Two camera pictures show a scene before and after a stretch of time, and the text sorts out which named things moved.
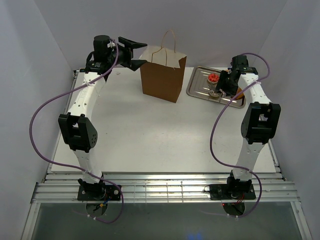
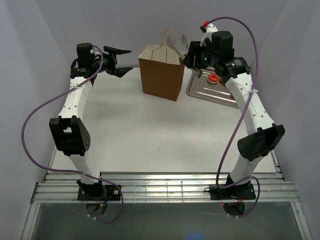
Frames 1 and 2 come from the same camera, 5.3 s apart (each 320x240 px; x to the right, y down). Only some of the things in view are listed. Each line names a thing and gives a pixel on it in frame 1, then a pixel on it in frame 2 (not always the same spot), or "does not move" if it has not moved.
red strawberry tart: x=213 y=78 does not move
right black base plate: x=231 y=192 does not move
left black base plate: x=99 y=192 does not move
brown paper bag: x=162 y=74 does not move
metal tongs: x=214 y=87 to x=184 y=41
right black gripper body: x=226 y=83 to x=204 y=57
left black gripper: x=128 y=46 to x=119 y=72
